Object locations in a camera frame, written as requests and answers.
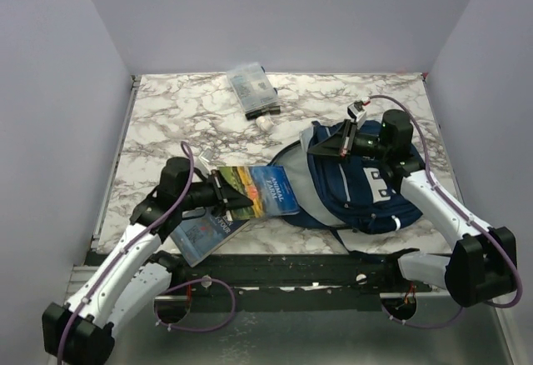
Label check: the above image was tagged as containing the green yellow book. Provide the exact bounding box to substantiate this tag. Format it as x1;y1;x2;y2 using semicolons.
218;165;300;221

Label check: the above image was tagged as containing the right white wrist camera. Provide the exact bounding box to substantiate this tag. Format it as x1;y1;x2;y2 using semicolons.
347;97;371;127

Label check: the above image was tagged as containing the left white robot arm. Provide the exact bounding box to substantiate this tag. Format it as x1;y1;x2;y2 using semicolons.
42;157;253;364

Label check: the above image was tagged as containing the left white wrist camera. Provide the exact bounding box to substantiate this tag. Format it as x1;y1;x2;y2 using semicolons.
196;149;216;175

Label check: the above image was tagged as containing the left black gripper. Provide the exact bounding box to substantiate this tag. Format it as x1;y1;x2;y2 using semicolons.
178;168;253;216

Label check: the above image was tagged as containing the navy blue student backpack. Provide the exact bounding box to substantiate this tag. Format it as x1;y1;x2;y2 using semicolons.
269;121;422;246

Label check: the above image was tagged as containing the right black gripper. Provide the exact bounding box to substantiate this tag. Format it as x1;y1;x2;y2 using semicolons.
308;119;390;166

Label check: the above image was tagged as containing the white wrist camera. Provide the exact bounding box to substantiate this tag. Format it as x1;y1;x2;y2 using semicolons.
347;97;371;127
196;149;216;175

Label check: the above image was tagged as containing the black metal base rail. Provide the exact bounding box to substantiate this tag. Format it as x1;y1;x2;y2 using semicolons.
148;252;448;314

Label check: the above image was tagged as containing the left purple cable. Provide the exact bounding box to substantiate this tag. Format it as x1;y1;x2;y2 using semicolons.
56;140;237;362

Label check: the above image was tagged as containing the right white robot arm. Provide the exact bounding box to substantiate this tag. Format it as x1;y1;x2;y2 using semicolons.
302;109;523;308

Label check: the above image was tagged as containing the blue landscape book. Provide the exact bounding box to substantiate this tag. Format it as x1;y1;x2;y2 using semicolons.
170;209;249;268

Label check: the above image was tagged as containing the clear plastic pencil case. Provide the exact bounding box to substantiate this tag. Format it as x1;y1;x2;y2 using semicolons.
226;62;281;120

